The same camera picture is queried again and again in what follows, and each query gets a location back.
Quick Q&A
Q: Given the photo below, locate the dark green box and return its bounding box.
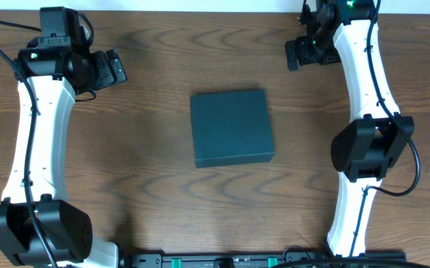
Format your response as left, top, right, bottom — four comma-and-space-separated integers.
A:
190, 89, 275, 168

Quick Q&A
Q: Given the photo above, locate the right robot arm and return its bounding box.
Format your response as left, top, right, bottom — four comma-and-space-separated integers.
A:
285, 0, 421, 258

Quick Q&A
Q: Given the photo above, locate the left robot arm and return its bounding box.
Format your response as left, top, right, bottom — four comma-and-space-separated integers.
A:
0, 7, 130, 267

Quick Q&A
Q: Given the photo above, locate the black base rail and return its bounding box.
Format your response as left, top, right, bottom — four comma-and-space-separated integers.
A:
118, 246, 410, 268

